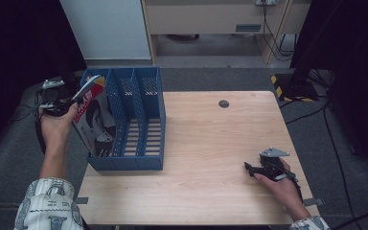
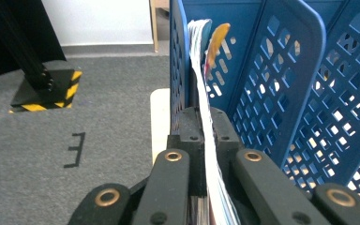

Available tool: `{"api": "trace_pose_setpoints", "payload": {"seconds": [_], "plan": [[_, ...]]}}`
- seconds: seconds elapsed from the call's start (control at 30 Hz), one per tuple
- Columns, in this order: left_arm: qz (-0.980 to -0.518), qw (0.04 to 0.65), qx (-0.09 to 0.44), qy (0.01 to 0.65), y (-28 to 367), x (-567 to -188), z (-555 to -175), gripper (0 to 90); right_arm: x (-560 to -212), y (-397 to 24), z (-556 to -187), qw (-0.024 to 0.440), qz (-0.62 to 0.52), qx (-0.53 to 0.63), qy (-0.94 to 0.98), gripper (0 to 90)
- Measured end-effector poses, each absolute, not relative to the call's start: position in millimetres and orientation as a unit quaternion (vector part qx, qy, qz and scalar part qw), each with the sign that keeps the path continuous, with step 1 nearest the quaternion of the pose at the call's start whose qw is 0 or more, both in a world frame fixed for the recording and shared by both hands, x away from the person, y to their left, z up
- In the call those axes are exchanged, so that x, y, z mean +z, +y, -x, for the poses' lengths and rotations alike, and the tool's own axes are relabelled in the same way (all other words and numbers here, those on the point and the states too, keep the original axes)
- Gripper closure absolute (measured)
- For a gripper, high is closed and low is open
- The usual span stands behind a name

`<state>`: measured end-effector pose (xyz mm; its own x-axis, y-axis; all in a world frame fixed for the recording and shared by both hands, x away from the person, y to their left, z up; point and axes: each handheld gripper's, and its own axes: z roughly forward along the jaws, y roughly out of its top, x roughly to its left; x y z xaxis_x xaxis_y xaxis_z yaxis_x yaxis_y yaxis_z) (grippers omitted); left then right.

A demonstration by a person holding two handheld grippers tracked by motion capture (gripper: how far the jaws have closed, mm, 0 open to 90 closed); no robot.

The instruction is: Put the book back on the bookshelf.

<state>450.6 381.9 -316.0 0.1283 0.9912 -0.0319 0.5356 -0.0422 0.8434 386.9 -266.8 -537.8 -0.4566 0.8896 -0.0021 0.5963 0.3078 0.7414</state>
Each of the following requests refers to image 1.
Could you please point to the white cabinet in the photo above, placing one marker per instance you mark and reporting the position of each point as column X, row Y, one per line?
column 108, row 28

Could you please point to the black curtain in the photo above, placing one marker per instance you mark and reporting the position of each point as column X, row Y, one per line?
column 12, row 48
column 351, row 64

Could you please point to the beige wooden desk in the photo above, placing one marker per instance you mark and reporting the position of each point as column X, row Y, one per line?
column 204, row 16

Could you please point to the person's left patterned sleeve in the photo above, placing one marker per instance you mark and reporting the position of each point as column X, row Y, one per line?
column 49, row 204

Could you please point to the person's left hand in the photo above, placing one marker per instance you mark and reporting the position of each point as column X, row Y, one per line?
column 56, row 127

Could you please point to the person's right hand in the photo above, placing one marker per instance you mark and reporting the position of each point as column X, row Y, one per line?
column 284, row 191

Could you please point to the white power strip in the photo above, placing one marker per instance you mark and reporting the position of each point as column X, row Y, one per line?
column 266, row 2

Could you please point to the person's right patterned sleeve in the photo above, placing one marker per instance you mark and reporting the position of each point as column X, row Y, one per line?
column 311, row 224

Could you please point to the portrait cover magazine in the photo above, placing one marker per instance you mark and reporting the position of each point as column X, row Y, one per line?
column 94, row 121

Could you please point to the person's patterned sleeve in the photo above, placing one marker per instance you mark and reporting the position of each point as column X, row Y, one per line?
column 311, row 224
column 49, row 204

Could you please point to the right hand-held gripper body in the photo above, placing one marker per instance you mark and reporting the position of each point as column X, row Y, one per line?
column 271, row 167

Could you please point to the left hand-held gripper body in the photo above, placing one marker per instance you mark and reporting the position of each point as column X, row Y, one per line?
column 52, row 96

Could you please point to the grey tape strip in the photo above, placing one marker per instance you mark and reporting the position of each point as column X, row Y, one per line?
column 313, row 202
column 81, row 200

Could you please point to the blue plastic file rack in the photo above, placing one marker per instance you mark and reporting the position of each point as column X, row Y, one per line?
column 140, row 127

